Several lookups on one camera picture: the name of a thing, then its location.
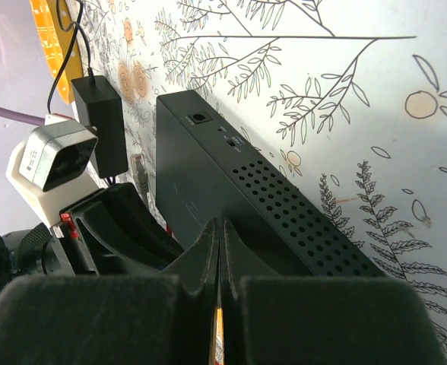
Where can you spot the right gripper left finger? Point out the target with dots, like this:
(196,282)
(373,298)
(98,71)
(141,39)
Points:
(164,318)

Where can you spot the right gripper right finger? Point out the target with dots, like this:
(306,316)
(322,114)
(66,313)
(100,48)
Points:
(273,319)

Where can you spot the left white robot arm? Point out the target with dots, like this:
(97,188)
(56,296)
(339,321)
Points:
(47,205)

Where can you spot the black power adapter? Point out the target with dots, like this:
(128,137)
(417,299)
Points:
(99,107)

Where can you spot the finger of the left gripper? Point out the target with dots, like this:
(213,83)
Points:
(128,226)
(88,253)

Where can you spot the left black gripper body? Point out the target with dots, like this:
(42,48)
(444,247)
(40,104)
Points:
(36,251)

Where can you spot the black network switch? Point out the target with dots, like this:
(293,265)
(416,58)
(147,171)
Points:
(205,169)

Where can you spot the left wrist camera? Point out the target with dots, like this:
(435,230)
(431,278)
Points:
(57,153)

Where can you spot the floral table mat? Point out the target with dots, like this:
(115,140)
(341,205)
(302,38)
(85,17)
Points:
(348,99)

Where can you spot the yellow dotted plate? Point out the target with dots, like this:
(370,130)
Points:
(55,42)

